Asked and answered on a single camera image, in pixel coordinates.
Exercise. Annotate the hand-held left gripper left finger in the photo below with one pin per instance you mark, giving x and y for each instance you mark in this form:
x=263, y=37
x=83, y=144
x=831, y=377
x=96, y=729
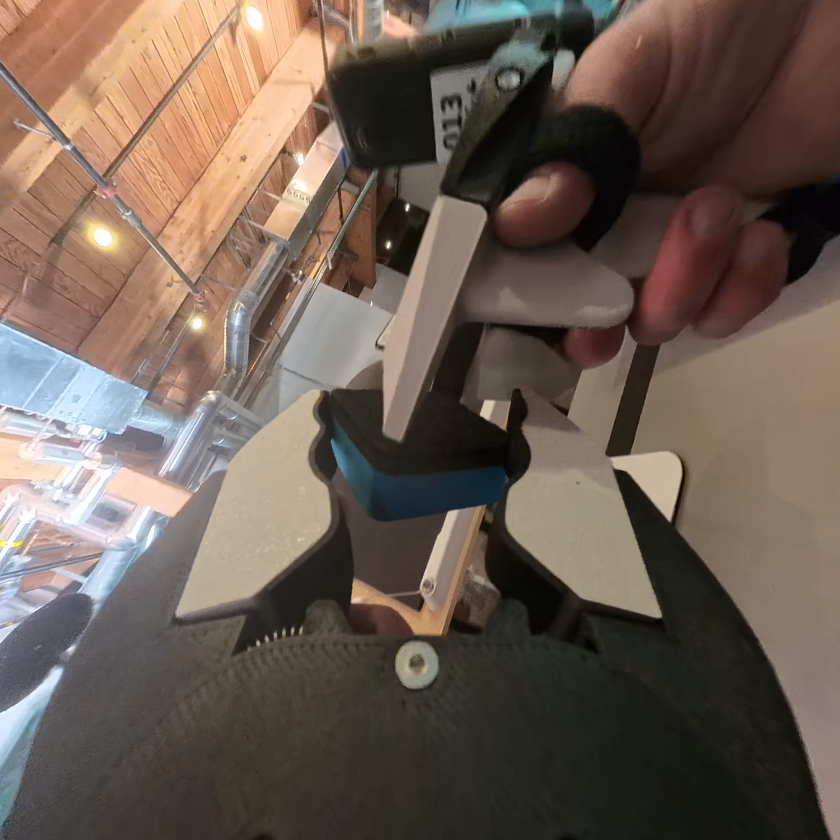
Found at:
x=256, y=532

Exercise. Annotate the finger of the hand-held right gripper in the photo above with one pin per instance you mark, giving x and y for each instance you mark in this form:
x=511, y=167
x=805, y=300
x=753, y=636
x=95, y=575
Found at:
x=525, y=368
x=427, y=315

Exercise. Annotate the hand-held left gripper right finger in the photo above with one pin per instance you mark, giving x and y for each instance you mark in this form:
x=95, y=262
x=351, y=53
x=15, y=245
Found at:
x=578, y=532

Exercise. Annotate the blue whiteboard eraser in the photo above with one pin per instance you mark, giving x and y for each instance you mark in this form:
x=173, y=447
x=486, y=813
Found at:
x=420, y=479

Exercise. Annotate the person's right hand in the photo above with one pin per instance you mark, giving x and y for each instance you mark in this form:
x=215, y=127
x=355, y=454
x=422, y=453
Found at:
x=735, y=79

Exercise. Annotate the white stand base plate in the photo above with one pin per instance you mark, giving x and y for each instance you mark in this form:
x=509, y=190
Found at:
x=654, y=483

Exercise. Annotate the silver ceiling duct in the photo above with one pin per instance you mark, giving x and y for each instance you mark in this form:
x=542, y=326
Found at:
x=243, y=355

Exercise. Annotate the wall spot lamp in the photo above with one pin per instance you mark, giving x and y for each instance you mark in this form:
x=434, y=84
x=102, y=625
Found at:
x=103, y=236
x=196, y=320

